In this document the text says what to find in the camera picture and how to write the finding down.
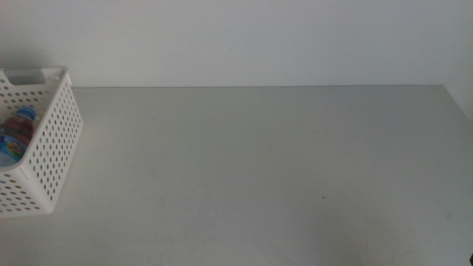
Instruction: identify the red cola can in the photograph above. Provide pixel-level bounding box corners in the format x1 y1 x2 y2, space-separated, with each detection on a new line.
0 115 35 149

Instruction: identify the clear water bottle blue label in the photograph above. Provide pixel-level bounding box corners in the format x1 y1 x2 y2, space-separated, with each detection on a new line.
0 106 37 168

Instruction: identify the white perforated plastic basket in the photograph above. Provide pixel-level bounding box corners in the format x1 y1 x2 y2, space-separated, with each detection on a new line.
0 66 85 219

